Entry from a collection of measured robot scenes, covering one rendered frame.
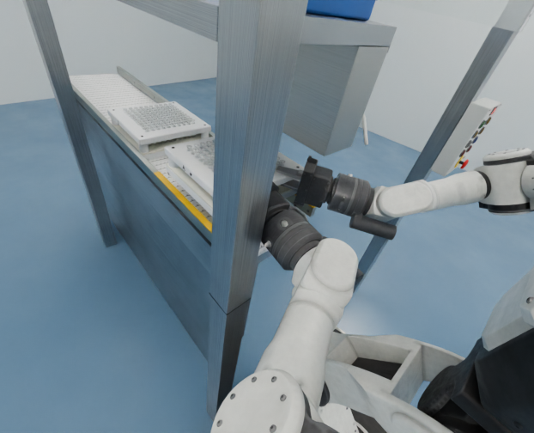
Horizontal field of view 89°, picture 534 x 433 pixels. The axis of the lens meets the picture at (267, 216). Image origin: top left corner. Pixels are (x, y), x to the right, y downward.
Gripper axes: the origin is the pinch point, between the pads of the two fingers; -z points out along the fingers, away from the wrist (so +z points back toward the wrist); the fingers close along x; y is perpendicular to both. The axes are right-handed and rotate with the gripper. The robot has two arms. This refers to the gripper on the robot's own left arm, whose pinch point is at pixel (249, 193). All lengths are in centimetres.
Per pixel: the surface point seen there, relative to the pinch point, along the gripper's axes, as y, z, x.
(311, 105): 13.5, -2.5, -16.6
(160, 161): -6.4, -38.8, 13.7
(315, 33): 2.6, 5.2, -29.6
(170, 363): -18, -13, 97
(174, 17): -14.0, -1.0, -28.9
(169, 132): -1.9, -42.9, 6.6
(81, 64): 5, -351, 73
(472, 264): 185, 30, 94
